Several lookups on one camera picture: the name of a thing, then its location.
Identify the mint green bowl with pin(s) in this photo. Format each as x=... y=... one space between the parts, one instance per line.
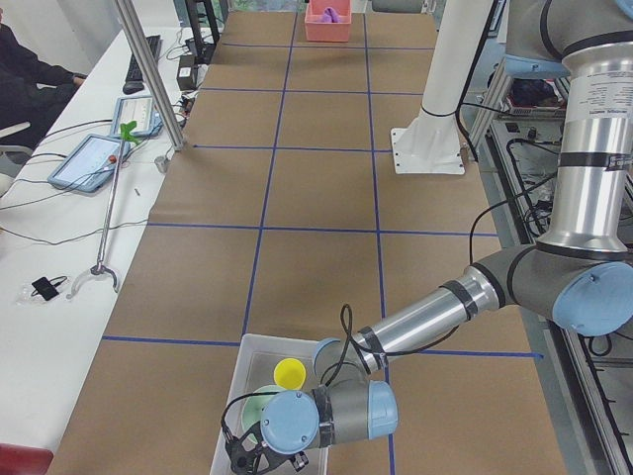
x=254 y=406

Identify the small metal cylinder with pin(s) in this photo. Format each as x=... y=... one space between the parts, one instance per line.
x=161 y=163

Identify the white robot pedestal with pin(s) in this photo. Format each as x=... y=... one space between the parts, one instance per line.
x=431 y=142

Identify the clear plastic storage box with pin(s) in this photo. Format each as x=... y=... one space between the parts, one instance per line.
x=257 y=357

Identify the far blue teach pendant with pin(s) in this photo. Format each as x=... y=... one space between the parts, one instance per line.
x=140 y=109

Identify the pink plastic bin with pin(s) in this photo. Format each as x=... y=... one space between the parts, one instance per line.
x=316 y=31

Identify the yellow plastic cup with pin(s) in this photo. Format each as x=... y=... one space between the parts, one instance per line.
x=290 y=374

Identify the seated person in black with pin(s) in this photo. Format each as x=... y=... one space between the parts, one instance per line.
x=32 y=91

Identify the black computer mouse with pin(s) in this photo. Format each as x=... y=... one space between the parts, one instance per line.
x=132 y=87

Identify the metal reacher grabber tool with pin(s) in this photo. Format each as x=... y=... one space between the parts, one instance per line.
x=99 y=271

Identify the near blue teach pendant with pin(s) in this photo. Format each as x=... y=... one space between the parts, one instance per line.
x=91 y=164

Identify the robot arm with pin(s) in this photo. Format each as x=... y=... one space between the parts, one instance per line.
x=575 y=274

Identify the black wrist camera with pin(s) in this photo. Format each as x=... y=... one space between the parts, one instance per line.
x=249 y=453

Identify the purple cloth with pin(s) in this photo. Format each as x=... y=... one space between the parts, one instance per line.
x=330 y=15

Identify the blue teach pendant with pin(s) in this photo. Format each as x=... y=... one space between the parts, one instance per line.
x=91 y=164
x=140 y=109

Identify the small black pouch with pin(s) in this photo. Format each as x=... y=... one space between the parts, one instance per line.
x=47 y=288

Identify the aluminium frame post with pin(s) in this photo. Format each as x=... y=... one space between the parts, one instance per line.
x=148 y=66

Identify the black power adapter box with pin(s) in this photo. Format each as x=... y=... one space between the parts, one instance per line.
x=187 y=72

